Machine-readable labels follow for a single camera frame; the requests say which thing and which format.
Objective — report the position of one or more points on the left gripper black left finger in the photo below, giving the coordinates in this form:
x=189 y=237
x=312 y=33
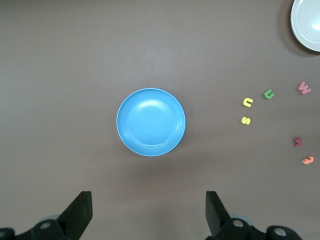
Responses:
x=77 y=212

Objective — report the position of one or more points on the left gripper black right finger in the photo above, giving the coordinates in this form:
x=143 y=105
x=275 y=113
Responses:
x=215 y=212

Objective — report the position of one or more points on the yellow foam letter s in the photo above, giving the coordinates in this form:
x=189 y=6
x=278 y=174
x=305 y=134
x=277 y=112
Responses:
x=246 y=120

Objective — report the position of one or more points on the yellow foam letter u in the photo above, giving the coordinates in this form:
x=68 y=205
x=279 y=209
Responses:
x=247 y=99

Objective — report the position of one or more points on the green foam letter n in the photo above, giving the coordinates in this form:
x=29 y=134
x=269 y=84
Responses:
x=268 y=97

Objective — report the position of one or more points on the orange foam letter t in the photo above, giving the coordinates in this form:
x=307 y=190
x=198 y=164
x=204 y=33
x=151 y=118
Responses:
x=308 y=160

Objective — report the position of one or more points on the dark red foam letter m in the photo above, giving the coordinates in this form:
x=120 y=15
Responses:
x=297 y=141

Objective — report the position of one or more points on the blue plate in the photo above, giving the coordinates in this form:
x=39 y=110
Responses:
x=151 y=122

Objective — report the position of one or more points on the pink foam letter w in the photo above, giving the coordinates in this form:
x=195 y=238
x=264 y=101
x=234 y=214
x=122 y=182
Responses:
x=304 y=88

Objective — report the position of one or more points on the white plate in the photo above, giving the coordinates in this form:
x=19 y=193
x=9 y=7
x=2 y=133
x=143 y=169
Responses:
x=307 y=25

